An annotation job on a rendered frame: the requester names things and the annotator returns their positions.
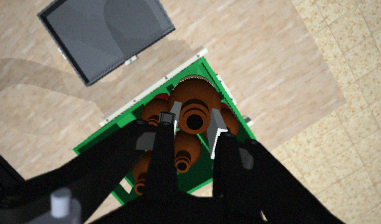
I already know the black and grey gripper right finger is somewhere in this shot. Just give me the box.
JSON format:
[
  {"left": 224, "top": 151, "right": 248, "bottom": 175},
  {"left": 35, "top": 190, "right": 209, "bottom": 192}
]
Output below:
[{"left": 207, "top": 108, "right": 346, "bottom": 224}]

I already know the green divided crate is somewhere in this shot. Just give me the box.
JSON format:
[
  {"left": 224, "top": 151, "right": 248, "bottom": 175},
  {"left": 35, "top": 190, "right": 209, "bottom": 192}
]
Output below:
[{"left": 91, "top": 56, "right": 257, "bottom": 200}]

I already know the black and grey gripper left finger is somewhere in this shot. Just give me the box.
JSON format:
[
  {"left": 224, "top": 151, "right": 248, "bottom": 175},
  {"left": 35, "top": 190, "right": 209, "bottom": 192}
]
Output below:
[{"left": 0, "top": 101, "right": 182, "bottom": 224}]

